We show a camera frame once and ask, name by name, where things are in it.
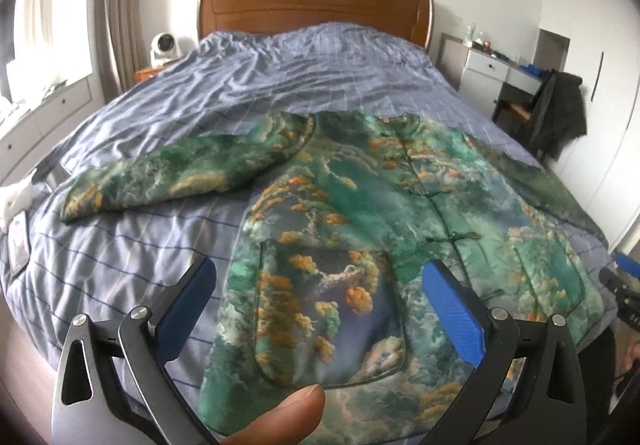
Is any white desk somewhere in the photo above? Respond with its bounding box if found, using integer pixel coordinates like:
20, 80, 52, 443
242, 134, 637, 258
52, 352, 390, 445
437, 32, 547, 122

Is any white wardrobe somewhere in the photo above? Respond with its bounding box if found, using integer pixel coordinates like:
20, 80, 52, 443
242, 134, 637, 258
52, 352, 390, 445
531, 0, 640, 248

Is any white drawer cabinet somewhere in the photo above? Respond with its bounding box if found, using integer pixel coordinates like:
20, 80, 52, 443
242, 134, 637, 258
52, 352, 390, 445
0, 75, 97, 187

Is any white desk fan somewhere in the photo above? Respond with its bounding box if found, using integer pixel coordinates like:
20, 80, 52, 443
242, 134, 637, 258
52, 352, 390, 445
149, 32, 182, 66

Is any wooden headboard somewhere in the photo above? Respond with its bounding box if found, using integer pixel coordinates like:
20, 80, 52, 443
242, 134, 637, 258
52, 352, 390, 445
196, 0, 435, 51

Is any white cloth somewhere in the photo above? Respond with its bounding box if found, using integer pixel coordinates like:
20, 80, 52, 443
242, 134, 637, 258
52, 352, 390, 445
0, 176, 49, 227

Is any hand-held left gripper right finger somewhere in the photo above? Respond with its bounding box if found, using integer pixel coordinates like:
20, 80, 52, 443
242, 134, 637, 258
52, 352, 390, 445
421, 259, 594, 445

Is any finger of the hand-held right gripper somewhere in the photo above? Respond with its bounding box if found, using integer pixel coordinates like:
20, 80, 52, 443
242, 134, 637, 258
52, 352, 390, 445
599, 251, 640, 307

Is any person's left hand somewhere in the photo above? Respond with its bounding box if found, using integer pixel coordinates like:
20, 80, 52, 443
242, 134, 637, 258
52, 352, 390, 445
219, 385, 327, 445

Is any bed with blue checked cover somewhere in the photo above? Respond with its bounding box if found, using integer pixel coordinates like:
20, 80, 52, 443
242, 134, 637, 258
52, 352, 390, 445
0, 22, 615, 428

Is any green printed padded jacket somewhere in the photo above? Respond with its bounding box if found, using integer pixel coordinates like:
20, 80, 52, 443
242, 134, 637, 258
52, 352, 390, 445
60, 109, 618, 445

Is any beige curtain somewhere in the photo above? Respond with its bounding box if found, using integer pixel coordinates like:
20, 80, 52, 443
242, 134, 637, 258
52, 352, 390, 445
91, 0, 151, 102

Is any dark jacket on chair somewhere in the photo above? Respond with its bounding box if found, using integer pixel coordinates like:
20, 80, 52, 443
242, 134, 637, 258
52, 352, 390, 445
521, 69, 589, 162

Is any flat tablet device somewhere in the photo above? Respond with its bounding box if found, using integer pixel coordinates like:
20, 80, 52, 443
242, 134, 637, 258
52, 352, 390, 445
4, 210, 33, 277

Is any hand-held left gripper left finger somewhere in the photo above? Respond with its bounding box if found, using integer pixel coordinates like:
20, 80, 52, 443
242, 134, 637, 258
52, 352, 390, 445
50, 256, 222, 445

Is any wooden nightstand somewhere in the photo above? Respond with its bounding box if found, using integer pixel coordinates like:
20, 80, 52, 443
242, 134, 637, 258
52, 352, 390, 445
134, 65, 170, 85

